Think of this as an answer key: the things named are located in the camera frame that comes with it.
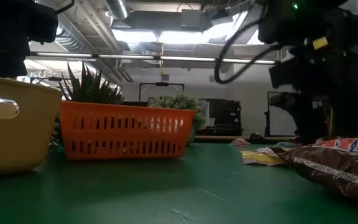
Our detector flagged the potted pale clustered succulent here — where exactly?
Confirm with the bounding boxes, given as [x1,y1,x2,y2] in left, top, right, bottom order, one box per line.
[149,91,206,146]

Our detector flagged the long ceiling light strip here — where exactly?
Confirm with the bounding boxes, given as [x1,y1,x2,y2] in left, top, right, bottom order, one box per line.
[29,51,281,65]

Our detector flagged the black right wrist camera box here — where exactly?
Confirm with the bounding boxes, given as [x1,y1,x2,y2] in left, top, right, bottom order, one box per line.
[268,58,305,90]

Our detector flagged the black cabinet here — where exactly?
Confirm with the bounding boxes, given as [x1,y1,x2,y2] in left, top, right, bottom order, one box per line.
[197,98,244,137]

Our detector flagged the silver spiral air duct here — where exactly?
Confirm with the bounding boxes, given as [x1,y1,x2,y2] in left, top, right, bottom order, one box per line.
[104,0,130,20]
[54,15,99,54]

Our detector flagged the orange slotted plastic basket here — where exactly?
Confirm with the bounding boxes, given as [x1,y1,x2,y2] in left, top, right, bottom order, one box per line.
[59,100,196,161]

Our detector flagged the black frame rig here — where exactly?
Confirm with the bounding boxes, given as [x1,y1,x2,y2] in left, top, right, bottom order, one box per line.
[138,82,185,103]

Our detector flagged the clear teal candy wrapper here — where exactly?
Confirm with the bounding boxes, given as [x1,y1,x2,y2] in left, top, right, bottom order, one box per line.
[273,141,298,149]

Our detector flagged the potted mixed artificial succulents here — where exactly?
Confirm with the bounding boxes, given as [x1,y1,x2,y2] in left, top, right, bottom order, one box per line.
[47,61,126,153]

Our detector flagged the yellow plastic bin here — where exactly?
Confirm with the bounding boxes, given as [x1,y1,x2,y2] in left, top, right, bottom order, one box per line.
[0,73,63,178]

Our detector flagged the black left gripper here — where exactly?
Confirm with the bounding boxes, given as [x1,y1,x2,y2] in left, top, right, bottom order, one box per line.
[0,40,29,78]

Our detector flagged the small red candy pack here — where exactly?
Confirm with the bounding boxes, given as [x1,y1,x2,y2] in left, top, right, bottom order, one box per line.
[228,138,250,147]

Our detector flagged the grey ceiling box unit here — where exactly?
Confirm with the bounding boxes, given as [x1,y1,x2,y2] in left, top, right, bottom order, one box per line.
[180,8,204,29]

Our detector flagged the brown peanut candy bar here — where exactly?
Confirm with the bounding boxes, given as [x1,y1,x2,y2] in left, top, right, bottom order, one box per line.
[270,136,358,206]

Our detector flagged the yellow sour candy pack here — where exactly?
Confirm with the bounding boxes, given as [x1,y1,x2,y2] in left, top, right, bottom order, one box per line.
[240,147,287,167]

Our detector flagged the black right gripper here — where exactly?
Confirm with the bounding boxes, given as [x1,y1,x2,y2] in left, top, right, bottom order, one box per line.
[293,40,358,144]

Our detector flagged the whiteboard on black stand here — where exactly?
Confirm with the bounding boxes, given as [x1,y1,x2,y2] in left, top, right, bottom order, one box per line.
[264,90,296,138]

